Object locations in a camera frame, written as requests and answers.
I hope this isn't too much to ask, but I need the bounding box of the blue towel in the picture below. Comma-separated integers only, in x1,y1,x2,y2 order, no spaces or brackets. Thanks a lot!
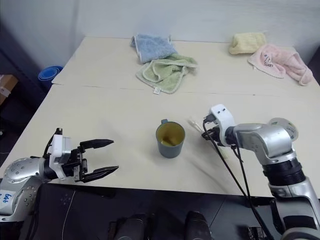
129,33,179,65

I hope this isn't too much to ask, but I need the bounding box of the yellow towel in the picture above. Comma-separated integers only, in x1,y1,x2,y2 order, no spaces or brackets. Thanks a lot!
228,32,267,55

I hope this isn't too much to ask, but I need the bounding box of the dark rounded shape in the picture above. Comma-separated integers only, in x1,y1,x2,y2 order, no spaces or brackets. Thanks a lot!
113,212,156,240
184,210,211,240

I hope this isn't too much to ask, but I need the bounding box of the blue-grey mug yellow inside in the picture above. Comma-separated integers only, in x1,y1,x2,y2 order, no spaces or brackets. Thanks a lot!
155,118,186,159

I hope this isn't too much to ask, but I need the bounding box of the blue plastic basin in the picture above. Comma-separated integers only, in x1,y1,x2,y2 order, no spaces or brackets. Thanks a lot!
37,65,64,82

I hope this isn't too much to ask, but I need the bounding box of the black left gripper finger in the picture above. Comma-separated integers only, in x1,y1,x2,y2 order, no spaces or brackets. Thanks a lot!
79,138,115,151
83,165,120,184

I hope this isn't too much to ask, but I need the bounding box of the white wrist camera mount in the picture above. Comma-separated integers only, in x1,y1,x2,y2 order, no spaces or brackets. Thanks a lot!
48,134,73,180
209,103,236,147

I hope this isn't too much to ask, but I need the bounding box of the white toothbrush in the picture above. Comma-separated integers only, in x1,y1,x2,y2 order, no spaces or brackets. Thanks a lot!
187,119,229,160

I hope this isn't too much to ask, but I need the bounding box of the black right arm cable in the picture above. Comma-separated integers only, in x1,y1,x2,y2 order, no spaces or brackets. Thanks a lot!
202,119,274,240

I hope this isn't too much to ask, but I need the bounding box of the green towel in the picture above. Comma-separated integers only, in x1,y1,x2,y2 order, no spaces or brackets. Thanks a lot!
135,53,199,96

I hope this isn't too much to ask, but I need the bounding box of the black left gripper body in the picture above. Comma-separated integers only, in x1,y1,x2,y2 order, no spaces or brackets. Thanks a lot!
62,146,89,183

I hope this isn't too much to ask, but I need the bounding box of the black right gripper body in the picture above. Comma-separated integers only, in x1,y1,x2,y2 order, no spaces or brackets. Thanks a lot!
202,113,226,147

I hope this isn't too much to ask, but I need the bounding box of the thin white cord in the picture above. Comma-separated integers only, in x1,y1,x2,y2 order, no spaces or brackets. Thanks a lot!
61,191,76,240

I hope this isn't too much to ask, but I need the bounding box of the pink towel with print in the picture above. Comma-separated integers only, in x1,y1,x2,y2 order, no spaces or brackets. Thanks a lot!
247,43,314,87

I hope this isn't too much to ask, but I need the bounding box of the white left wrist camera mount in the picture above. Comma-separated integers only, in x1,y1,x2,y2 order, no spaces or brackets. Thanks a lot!
48,134,73,180

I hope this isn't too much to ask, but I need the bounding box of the brown cardboard box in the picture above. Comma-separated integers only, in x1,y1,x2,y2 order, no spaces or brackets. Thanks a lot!
0,74,20,106

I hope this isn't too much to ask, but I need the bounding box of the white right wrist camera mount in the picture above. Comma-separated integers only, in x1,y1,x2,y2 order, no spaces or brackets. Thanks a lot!
209,103,236,147

